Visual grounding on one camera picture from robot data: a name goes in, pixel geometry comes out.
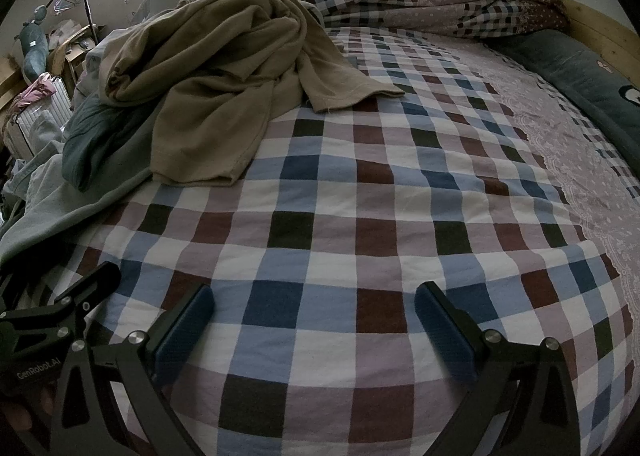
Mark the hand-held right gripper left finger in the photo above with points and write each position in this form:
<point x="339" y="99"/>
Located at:
<point x="185" y="326"/>

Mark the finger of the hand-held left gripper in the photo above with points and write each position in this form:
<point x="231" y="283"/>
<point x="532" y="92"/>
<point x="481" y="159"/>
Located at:
<point x="95" y="283"/>

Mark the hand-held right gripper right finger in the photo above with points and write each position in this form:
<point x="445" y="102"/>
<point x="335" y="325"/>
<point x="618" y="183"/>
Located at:
<point x="445" y="336"/>

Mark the teal long-sleeved shirt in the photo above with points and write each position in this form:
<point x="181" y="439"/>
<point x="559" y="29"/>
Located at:
<point x="100" y="146"/>

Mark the black clothes rack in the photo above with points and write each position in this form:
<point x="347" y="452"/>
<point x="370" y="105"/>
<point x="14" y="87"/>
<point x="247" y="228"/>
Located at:
<point x="89" y="11"/>

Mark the pale clothes hanger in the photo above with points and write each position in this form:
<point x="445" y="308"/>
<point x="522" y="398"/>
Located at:
<point x="74" y="0"/>

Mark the person's left hand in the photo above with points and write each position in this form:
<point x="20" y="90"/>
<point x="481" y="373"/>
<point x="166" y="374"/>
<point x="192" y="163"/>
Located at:
<point x="27" y="413"/>

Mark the grey-green crumpled cloth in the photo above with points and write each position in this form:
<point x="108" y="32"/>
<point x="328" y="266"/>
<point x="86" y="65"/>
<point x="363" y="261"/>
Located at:
<point x="60" y="216"/>

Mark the checkered bed sheet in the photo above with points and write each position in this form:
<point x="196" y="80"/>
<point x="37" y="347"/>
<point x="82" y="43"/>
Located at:
<point x="350" y="236"/>

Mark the pink cloth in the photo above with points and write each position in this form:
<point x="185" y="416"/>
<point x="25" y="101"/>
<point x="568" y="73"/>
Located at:
<point x="35" y="91"/>

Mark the open cardboard box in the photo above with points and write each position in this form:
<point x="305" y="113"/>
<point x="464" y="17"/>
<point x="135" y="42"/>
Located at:
<point x="75" y="53"/>

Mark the tan garment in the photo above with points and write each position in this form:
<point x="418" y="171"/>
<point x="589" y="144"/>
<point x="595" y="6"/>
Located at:
<point x="225" y="86"/>

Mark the teal plush toy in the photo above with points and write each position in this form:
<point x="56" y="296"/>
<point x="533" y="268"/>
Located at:
<point x="32" y="53"/>

